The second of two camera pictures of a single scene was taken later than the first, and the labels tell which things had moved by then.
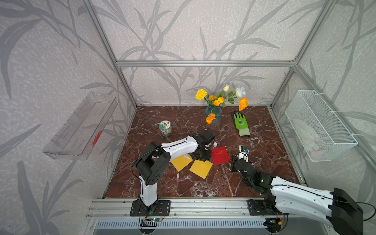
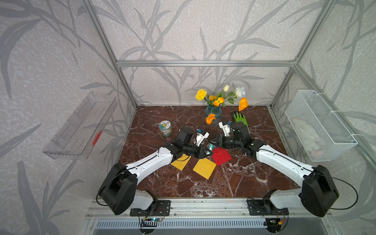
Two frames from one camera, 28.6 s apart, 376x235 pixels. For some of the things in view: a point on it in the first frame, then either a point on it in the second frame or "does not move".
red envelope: (220, 155) does not move
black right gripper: (233, 164) → (223, 140)
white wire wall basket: (323, 136) does not move
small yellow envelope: (180, 162) does not move
